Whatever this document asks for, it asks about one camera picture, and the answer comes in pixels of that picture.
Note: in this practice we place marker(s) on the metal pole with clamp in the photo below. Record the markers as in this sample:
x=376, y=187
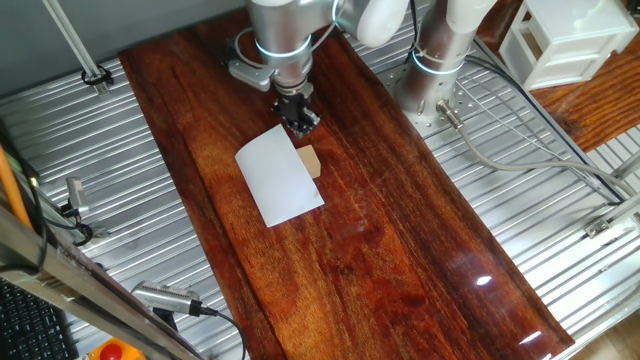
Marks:
x=75, y=45

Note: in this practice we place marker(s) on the black keyboard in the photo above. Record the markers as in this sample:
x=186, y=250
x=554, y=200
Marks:
x=30, y=325

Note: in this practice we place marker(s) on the aluminium profile bracket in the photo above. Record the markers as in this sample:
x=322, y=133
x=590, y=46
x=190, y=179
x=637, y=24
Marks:
x=615, y=212

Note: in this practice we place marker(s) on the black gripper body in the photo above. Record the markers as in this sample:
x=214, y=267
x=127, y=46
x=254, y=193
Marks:
x=294, y=100

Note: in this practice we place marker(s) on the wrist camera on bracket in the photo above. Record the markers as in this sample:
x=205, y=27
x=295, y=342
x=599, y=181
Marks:
x=250, y=74

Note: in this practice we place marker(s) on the aluminium frame beam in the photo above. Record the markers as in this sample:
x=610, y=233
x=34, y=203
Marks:
x=75, y=285

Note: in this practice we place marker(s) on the small wooden block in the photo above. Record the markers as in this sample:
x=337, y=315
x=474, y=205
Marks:
x=311, y=160

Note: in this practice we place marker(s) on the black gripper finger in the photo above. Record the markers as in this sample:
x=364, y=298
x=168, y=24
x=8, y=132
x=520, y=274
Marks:
x=291, y=121
x=309, y=124

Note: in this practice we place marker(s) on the white paper sheet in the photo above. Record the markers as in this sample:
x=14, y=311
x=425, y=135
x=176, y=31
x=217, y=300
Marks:
x=275, y=175

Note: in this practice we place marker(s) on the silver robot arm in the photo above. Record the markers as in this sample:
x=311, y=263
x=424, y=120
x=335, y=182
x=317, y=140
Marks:
x=280, y=25

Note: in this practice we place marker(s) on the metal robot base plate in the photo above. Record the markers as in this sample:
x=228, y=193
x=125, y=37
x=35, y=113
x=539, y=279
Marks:
x=465, y=100

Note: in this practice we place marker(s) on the white plastic drawer cabinet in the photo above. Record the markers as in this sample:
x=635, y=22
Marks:
x=565, y=40

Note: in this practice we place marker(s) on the glossy dark wooden board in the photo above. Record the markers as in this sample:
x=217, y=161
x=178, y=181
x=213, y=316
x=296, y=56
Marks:
x=375, y=250

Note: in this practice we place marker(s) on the red emergency stop button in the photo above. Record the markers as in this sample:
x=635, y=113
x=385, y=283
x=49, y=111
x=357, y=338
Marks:
x=112, y=350

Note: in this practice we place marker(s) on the orange pole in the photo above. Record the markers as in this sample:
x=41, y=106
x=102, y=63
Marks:
x=10, y=190

